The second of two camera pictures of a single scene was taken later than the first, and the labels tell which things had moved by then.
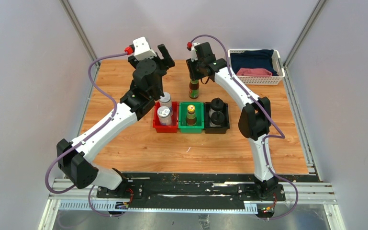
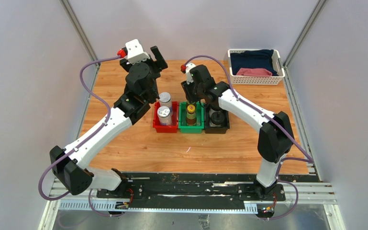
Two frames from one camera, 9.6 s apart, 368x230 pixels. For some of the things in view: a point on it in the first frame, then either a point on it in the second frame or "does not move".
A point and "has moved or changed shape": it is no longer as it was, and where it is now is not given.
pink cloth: [254, 72] does not move
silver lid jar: [166, 100] does not move
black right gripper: [193, 74] -> [187, 88]
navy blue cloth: [253, 59] does not move
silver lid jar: [165, 115] does not move
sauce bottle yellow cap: [194, 89] has moved or changed shape
